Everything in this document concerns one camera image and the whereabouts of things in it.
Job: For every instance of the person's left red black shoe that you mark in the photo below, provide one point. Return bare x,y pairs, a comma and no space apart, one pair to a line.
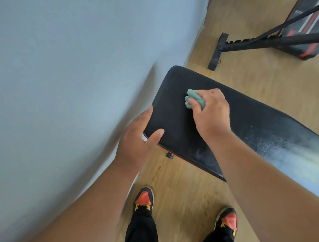
144,198

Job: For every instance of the person's black trousers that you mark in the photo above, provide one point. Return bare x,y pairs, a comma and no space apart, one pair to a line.
142,229

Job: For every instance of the person's left hand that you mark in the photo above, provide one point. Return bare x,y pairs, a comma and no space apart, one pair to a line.
132,147

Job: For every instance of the person's red black shoe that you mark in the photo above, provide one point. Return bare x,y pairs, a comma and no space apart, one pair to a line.
144,198
230,220

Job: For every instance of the person's right forearm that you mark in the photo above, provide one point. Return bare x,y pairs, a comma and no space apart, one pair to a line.
261,194

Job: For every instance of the person's right hand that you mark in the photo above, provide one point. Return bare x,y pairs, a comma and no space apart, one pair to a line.
214,117

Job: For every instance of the person's right red black shoe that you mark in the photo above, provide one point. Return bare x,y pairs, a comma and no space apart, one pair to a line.
230,220

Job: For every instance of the black bench with headrest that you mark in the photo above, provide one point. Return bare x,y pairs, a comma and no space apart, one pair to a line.
239,44

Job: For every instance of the person's left forearm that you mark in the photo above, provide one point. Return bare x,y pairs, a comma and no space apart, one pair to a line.
94,207

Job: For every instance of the black weight bench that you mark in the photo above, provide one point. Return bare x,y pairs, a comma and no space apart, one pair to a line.
261,124

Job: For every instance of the green cleaning cloth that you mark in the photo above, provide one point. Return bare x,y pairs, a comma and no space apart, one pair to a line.
192,94

